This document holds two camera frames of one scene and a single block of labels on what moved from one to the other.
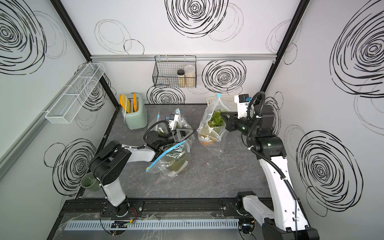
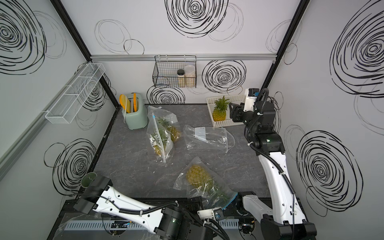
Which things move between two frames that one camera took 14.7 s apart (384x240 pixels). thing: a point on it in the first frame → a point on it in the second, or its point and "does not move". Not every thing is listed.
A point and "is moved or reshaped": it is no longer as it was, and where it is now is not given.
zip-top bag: (182, 123) → (167, 121)
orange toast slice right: (135, 102) does not move
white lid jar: (189, 76) does not move
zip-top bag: (171, 160) → (197, 178)
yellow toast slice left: (125, 102) does not move
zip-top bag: (211, 132) is moved or reshaped
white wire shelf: (70, 103) does not move
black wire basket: (175, 71) does not move
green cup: (89, 181) does not move
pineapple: (216, 126) → (219, 113)
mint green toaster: (137, 118) does not move
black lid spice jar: (181, 73) does not move
